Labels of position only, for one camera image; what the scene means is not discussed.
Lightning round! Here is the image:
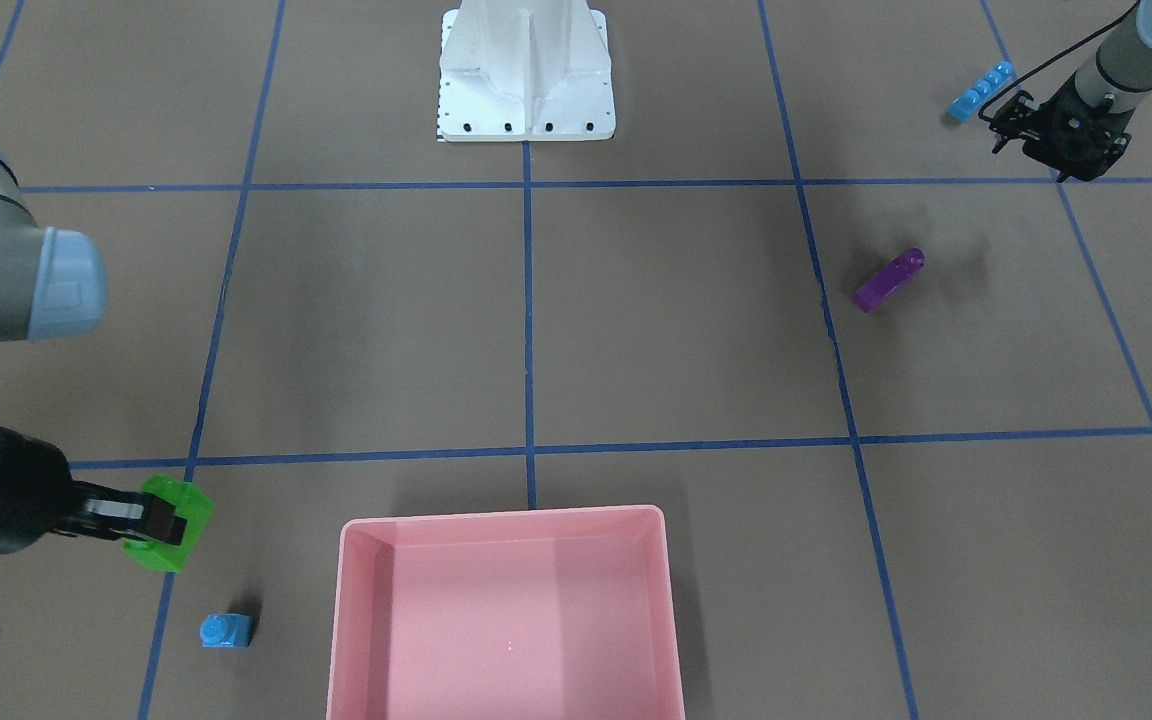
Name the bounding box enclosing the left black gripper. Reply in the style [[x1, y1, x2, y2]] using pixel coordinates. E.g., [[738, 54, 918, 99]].
[[991, 79, 1134, 183]]

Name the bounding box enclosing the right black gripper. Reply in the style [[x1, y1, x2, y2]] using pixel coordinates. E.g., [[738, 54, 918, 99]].
[[0, 427, 187, 555]]

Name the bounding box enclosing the green block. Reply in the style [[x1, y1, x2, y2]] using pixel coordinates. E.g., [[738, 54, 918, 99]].
[[122, 475, 214, 573]]

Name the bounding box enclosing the long blue block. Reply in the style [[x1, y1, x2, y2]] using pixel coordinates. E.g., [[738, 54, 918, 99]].
[[946, 60, 1014, 123]]

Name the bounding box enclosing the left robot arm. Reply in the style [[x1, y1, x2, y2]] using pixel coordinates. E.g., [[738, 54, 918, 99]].
[[978, 1, 1152, 183]]

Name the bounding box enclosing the pink plastic box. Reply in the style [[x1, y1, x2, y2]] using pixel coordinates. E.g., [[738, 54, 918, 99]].
[[326, 505, 685, 719]]

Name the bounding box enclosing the small blue block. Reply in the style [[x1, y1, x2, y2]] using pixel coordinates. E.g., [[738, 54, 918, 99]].
[[198, 612, 256, 650]]

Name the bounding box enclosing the purple block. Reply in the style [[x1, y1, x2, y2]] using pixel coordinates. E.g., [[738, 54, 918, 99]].
[[851, 247, 925, 313]]

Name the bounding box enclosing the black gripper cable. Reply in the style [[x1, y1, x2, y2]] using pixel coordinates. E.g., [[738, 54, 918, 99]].
[[978, 5, 1142, 126]]

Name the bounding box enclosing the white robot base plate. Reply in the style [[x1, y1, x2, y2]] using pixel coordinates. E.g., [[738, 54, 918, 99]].
[[435, 1, 617, 143]]

